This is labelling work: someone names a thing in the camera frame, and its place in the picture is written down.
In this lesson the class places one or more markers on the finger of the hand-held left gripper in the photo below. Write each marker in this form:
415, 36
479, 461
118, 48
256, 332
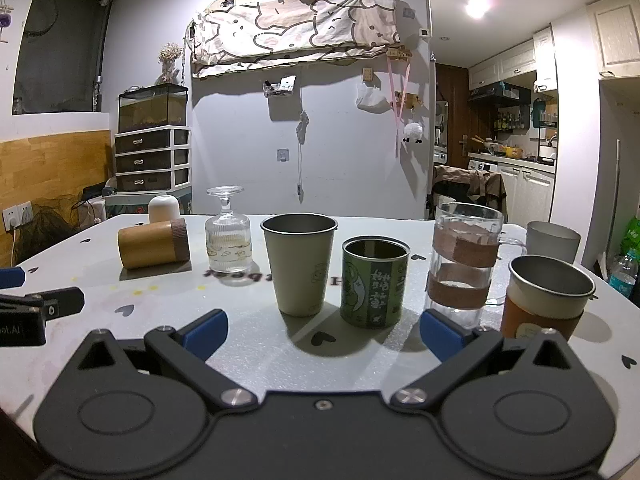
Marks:
11, 278
60, 302

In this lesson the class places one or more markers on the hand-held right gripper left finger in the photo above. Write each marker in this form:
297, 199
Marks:
206, 334

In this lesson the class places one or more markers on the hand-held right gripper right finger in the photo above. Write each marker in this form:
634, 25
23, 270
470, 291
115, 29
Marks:
441, 334

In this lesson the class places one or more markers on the ribbed glass goblet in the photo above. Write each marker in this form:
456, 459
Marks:
227, 240

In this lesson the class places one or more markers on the bamboo cup with brown sleeve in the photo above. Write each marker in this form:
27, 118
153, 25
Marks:
147, 245

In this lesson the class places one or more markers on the metal cup with brown sleeve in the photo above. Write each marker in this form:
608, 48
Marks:
542, 310

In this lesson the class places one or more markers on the beige metal cup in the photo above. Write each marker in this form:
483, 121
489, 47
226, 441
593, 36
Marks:
300, 270

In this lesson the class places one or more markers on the small white cup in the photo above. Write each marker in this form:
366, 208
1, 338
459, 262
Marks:
164, 208

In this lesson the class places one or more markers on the grey frosted cup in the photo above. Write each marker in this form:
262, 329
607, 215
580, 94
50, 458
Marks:
552, 242

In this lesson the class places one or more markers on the black net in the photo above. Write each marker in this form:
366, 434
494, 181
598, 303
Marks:
47, 230

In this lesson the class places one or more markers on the glass mug with brown bands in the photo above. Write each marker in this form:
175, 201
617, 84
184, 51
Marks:
462, 260

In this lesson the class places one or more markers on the green printed tin can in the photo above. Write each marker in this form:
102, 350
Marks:
372, 290

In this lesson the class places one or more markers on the chair with draped clothes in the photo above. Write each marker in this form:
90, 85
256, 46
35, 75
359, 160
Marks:
470, 187

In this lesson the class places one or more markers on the white kitchen base cabinets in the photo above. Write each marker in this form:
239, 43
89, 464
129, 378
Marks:
527, 190

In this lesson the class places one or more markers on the white plastic drawer unit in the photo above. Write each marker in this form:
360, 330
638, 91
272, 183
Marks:
150, 160

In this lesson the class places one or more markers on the white washing machine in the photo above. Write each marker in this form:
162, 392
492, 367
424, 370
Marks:
482, 165

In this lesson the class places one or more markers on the plastic water bottle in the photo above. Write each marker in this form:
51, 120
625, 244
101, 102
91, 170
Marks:
625, 275

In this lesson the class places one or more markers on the white plush toy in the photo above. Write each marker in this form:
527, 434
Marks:
413, 131

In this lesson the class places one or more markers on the glass fish tank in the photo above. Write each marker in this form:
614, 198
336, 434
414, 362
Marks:
152, 107

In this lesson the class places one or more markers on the pink ribbon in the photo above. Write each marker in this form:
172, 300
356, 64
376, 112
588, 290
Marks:
398, 105

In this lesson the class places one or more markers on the dark window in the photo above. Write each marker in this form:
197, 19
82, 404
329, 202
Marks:
60, 45

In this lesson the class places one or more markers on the white hanging pouch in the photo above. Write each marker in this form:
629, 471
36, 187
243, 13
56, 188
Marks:
370, 96

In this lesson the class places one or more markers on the black range hood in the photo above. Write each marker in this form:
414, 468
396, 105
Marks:
500, 92

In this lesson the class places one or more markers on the dried flower bouquet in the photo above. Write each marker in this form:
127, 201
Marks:
170, 57

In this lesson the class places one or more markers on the printed blanket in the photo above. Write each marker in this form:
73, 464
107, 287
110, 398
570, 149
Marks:
295, 25

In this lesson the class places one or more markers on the white wall socket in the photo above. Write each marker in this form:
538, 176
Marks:
17, 216

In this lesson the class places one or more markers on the clear wall hook holder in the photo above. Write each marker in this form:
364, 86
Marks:
280, 86

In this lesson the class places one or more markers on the white wall cabinets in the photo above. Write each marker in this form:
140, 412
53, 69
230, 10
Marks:
510, 57

